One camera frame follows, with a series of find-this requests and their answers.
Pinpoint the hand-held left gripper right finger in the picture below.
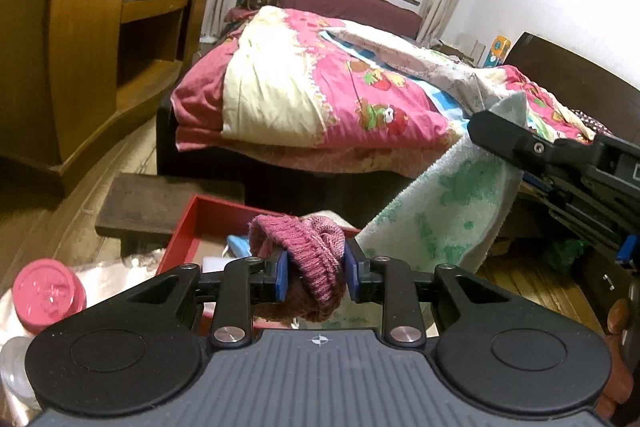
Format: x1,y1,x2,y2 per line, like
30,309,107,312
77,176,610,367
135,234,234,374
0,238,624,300
344,238,502,351

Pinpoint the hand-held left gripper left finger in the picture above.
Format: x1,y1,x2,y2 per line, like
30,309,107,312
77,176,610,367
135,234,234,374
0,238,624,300
125,251,291,351

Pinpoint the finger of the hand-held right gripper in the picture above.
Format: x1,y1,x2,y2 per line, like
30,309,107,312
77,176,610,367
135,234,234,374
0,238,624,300
520,174,640,265
467,108,601,182

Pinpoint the pink knitted hat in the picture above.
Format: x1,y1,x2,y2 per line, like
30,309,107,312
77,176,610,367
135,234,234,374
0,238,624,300
249,214,348,323

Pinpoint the blue face mask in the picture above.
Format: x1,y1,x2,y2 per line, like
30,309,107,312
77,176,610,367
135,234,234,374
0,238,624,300
225,234,253,260

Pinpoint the green print white towel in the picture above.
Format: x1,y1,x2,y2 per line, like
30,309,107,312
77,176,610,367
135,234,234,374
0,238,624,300
357,92,528,333

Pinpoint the red cardboard box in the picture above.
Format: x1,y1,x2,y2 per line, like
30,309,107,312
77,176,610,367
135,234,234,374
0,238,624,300
159,194,362,288

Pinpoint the person's right hand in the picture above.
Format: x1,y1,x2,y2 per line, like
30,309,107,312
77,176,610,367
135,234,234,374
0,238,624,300
600,296,640,419

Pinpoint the dark dotted pillow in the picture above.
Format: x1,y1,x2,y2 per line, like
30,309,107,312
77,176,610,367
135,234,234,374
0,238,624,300
570,109,611,138

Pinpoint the green plastic bag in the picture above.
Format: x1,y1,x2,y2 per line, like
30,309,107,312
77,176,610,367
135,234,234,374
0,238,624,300
545,237,588,273

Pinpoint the dark wooden headboard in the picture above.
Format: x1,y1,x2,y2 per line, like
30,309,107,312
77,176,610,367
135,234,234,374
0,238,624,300
505,32,640,142

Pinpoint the orange toy box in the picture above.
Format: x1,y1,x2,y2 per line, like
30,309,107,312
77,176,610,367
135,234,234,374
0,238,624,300
484,34,511,68

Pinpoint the pink bed sheet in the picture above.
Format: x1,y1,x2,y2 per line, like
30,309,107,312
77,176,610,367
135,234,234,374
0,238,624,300
175,127,461,175

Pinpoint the pale floral blanket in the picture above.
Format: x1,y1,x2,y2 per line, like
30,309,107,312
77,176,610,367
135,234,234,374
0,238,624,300
330,27,531,118

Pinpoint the dark wooden stool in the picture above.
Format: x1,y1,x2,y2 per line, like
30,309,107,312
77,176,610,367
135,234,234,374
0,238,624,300
95,173,246,253

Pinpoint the pink strawberry print quilt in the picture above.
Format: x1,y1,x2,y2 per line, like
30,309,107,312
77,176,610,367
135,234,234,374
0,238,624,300
172,5,601,152

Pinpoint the clear plastic container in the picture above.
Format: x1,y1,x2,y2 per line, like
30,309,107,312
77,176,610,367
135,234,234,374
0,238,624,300
0,337,43,413

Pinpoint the wooden cabinet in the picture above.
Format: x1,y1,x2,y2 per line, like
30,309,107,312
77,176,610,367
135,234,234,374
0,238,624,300
0,0,216,198

